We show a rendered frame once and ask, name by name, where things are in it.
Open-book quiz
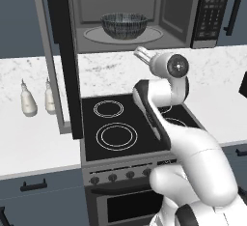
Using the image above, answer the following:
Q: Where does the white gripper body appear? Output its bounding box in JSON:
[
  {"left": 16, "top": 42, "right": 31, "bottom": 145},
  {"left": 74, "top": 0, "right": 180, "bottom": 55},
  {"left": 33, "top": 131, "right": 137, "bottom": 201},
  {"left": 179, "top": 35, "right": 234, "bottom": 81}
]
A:
[{"left": 133, "top": 45, "right": 152, "bottom": 65}]

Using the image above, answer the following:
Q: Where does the grey microwave turntable plate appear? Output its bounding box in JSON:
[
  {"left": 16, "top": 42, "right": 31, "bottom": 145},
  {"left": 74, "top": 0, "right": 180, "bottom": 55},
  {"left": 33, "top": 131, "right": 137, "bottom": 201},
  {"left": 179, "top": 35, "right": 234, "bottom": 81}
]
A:
[{"left": 83, "top": 25, "right": 165, "bottom": 45}]

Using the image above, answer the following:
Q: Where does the dark patterned glass bowl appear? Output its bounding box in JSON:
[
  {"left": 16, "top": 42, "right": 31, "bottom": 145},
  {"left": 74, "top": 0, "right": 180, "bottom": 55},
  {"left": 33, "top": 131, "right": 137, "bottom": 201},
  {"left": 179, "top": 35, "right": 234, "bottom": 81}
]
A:
[{"left": 99, "top": 12, "right": 150, "bottom": 41}]

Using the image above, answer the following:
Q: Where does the grey microwave door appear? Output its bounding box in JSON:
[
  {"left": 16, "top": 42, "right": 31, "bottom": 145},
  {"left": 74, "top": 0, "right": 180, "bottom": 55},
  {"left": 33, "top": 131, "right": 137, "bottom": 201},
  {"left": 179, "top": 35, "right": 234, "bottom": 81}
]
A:
[{"left": 30, "top": 0, "right": 85, "bottom": 140}]

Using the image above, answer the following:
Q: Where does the oven door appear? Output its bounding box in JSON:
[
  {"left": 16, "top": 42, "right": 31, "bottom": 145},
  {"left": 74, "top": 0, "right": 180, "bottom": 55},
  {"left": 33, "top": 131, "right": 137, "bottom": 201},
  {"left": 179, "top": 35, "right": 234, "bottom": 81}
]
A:
[{"left": 85, "top": 184, "right": 168, "bottom": 226}]

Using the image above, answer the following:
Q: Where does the blue-grey base cupboard door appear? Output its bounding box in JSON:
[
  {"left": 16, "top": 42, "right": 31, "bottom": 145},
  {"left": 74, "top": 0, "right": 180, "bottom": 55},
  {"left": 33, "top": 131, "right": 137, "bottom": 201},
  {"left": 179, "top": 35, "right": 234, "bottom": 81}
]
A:
[{"left": 0, "top": 185, "right": 91, "bottom": 226}]

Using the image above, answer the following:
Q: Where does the black hob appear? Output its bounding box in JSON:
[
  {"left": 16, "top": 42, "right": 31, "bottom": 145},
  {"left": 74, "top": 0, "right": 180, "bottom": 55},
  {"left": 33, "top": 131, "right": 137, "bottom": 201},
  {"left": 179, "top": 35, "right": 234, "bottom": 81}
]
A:
[{"left": 80, "top": 93, "right": 206, "bottom": 163}]

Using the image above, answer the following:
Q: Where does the cream squeeze bottle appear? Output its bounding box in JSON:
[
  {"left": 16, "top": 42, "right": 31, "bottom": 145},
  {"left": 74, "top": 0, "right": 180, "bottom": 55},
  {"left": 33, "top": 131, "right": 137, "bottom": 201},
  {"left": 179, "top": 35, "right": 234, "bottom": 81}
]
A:
[
  {"left": 19, "top": 78, "right": 39, "bottom": 118},
  {"left": 43, "top": 77, "right": 58, "bottom": 116}
]

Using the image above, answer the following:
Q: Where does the black angular object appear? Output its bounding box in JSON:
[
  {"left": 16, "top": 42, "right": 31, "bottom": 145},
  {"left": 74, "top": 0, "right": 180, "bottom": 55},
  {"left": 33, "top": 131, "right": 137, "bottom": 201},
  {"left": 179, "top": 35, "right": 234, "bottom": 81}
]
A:
[{"left": 237, "top": 71, "right": 247, "bottom": 99}]

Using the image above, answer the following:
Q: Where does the blue-grey drawer front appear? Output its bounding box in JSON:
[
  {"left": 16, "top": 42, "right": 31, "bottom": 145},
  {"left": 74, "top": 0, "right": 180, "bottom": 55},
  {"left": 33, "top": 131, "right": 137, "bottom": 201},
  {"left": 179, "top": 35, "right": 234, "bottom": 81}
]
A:
[
  {"left": 222, "top": 144, "right": 247, "bottom": 193},
  {"left": 0, "top": 167, "right": 85, "bottom": 202}
]

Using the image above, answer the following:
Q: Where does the blue-grey wall cupboard door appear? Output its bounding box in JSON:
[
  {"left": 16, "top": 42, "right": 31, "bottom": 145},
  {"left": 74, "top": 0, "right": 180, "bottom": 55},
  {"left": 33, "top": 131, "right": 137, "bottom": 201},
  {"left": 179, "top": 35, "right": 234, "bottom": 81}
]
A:
[{"left": 217, "top": 0, "right": 247, "bottom": 47}]

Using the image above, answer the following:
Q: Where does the long black cupboard handle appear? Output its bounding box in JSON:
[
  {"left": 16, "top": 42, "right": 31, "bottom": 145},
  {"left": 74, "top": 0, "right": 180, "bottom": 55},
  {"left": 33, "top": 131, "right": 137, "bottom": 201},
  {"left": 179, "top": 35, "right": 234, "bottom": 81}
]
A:
[{"left": 223, "top": 0, "right": 246, "bottom": 37}]

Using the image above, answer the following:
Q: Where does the blue-grey wall cupboard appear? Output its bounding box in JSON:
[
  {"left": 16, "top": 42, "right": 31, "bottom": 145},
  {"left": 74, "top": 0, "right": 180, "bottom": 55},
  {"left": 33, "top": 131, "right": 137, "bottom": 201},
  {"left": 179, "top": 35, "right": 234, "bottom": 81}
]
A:
[{"left": 0, "top": 0, "right": 61, "bottom": 59}]

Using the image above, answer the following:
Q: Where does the black oven door handle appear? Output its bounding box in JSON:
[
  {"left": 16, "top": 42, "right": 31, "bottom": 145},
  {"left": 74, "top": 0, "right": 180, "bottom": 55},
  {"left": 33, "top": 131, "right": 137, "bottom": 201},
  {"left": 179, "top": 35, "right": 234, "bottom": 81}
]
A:
[{"left": 90, "top": 184, "right": 155, "bottom": 196}]

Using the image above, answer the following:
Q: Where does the black drawer handle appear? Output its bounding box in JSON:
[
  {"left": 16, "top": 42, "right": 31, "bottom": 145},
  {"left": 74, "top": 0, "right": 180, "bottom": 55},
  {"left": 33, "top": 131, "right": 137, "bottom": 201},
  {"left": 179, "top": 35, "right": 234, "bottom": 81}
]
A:
[
  {"left": 234, "top": 148, "right": 247, "bottom": 157},
  {"left": 19, "top": 178, "right": 48, "bottom": 192}
]

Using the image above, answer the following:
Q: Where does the black cupboard door handle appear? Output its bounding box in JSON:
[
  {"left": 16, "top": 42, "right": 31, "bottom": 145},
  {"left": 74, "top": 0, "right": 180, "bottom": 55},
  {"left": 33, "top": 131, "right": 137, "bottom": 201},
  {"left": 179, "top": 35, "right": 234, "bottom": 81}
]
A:
[{"left": 0, "top": 206, "right": 10, "bottom": 226}]

